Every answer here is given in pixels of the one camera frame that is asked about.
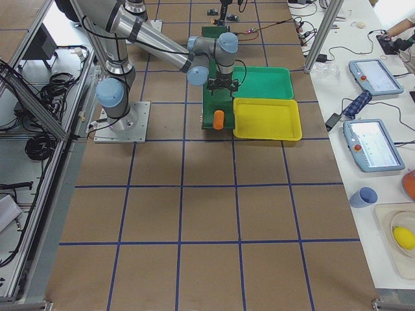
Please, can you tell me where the beige tray with bowl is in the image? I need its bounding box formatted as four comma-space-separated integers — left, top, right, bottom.
374, 203, 414, 281

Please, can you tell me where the orange cylinder plain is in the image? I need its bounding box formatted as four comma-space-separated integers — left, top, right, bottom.
213, 109, 225, 130

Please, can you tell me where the teach pendant far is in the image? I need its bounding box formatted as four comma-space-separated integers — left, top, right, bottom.
348, 59, 404, 97

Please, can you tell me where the aluminium frame post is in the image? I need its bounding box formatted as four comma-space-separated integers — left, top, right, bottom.
303, 0, 344, 73

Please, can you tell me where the teach pendant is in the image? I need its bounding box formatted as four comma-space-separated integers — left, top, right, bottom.
348, 59, 404, 97
342, 119, 405, 172

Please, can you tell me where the blue plastic cup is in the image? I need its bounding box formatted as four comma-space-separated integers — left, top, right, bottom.
349, 187, 378, 208

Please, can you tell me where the black power adapter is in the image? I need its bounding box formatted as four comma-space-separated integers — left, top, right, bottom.
325, 113, 341, 132

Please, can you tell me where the teach pendant near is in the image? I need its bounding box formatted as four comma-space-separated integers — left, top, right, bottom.
342, 119, 405, 172

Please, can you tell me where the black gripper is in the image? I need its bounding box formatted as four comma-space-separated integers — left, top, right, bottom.
206, 73, 239, 97

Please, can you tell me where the person hand at table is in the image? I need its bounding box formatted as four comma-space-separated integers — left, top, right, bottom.
386, 25, 405, 37

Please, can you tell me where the green plastic tray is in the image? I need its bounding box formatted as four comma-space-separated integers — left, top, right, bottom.
233, 66, 294, 99

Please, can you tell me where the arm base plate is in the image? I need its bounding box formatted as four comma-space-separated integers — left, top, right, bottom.
147, 19, 163, 32
93, 101, 150, 143

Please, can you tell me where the yellow plastic tray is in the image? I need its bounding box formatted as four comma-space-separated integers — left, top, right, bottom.
233, 98, 302, 141

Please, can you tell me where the orange object on table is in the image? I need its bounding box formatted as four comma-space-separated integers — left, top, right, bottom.
402, 170, 415, 199

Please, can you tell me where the blue checkered folded umbrella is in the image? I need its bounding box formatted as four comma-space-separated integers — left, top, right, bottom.
342, 90, 372, 120

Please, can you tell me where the yellow lemon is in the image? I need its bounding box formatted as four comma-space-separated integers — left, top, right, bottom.
392, 226, 414, 250

